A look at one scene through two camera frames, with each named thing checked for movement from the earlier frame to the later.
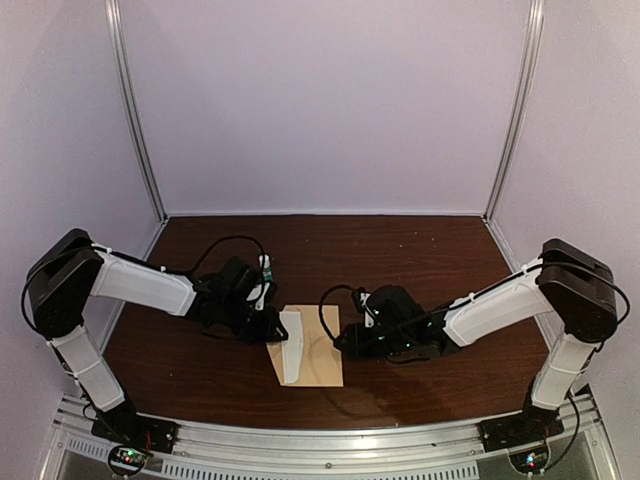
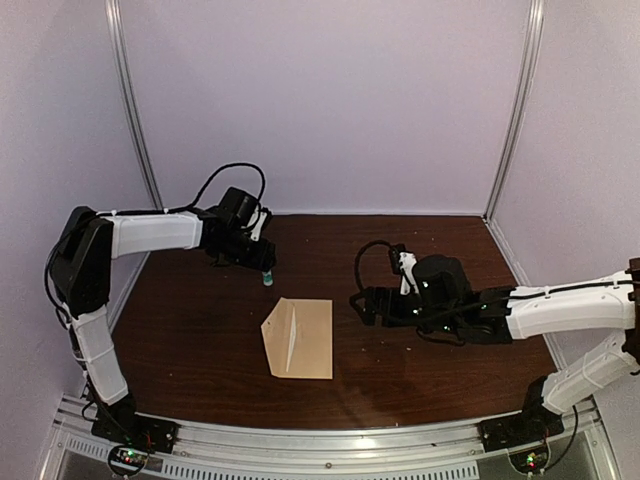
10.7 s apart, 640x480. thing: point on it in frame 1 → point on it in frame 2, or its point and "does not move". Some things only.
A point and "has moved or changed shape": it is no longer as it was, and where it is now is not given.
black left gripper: (267, 333) → (261, 260)
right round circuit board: (528, 463) does not move
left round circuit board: (127, 460) does not move
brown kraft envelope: (322, 363) has moved or changed shape
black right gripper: (356, 345) → (376, 294)
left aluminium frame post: (119, 54) does not move
